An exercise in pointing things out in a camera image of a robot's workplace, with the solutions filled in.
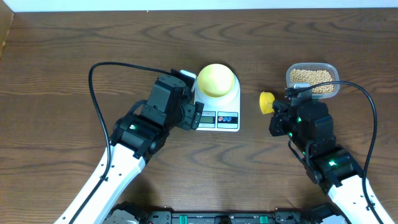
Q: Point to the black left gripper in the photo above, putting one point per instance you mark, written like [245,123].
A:
[192,116]

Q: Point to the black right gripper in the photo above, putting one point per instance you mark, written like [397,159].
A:
[280,111]

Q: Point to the yellow measuring scoop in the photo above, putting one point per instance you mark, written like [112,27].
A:
[266,100]

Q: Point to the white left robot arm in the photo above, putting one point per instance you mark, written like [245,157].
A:
[135,139]

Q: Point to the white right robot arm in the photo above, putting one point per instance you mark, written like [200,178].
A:
[310,129]

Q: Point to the pale yellow bowl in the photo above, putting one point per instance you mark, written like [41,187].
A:
[216,80]

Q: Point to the white digital kitchen scale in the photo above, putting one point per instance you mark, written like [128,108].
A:
[222,113]

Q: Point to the soybeans in container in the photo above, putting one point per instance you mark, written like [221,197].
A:
[313,77]

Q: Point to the clear plastic container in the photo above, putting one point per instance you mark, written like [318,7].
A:
[317,66]

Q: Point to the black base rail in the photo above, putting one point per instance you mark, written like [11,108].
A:
[130,213]

